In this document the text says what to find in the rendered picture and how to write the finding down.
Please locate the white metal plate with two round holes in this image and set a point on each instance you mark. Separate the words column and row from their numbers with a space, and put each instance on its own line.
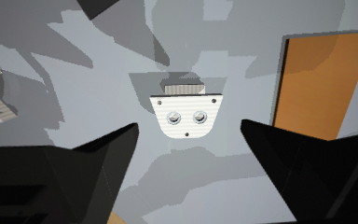
column 186, row 106

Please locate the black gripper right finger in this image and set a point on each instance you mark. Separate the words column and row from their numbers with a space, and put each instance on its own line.
column 312, row 175

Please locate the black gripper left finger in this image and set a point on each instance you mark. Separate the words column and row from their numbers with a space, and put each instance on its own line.
column 85, row 180

